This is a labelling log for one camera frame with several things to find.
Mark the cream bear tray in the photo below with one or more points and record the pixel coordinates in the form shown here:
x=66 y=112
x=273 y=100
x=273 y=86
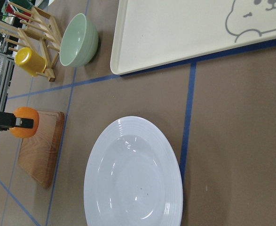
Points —
x=151 y=33

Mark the wooden peg drying rack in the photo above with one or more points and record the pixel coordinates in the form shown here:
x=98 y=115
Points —
x=41 y=27

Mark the wooden cutting board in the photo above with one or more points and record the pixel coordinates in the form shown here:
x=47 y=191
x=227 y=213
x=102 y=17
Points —
x=38 y=154

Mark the orange fruit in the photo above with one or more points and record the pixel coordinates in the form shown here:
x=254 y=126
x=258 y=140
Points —
x=25 y=112

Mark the white round plate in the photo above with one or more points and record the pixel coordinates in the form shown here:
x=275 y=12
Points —
x=132 y=177

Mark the yellow cup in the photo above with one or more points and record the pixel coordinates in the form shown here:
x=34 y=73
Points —
x=30 y=61

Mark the green bowl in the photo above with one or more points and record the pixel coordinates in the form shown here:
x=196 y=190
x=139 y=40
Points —
x=79 y=43

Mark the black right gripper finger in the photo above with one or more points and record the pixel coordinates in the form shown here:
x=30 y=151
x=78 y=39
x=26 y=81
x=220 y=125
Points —
x=25 y=123

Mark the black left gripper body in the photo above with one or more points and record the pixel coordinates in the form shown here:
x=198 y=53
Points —
x=7 y=120

